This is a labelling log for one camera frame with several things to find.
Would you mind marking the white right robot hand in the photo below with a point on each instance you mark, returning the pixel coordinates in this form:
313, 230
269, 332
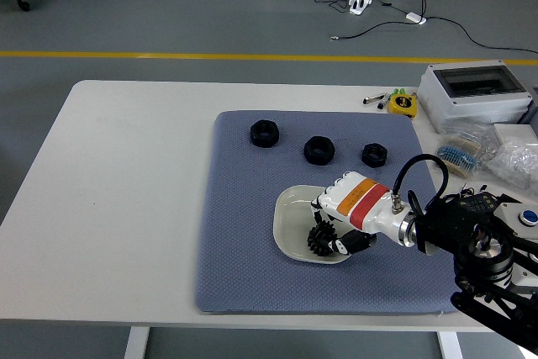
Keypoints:
361, 203

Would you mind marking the large black gear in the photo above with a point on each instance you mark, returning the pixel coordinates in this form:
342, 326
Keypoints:
320, 242

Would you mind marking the small black hex nut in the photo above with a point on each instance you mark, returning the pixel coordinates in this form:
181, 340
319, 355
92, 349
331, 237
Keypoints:
374, 154

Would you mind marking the large black hex nut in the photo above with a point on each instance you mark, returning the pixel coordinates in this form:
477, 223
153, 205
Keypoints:
319, 150
264, 133

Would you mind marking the flat white box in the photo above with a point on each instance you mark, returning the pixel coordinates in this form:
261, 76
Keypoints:
515, 132

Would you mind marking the white square dish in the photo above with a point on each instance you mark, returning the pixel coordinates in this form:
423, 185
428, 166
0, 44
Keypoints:
290, 216

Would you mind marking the silver pen tool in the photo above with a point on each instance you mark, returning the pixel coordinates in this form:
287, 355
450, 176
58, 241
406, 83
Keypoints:
372, 99

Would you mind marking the yellow tape measure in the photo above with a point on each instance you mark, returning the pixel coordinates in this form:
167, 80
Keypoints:
402, 105

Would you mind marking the bag of blue components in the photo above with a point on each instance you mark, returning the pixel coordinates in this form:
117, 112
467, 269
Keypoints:
460, 153

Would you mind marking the blue-grey textured mat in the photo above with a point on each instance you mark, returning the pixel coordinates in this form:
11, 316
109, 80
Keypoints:
235, 228

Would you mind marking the white table leg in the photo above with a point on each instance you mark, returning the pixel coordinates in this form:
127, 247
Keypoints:
449, 344
136, 342

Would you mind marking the white power adapter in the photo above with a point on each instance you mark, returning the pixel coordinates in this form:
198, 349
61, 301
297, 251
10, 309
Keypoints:
415, 17

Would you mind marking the white power strip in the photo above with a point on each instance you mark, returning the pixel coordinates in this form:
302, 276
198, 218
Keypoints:
360, 1

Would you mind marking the grey electrical enclosure box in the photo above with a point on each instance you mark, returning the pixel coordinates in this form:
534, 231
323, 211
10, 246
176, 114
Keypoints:
437, 90

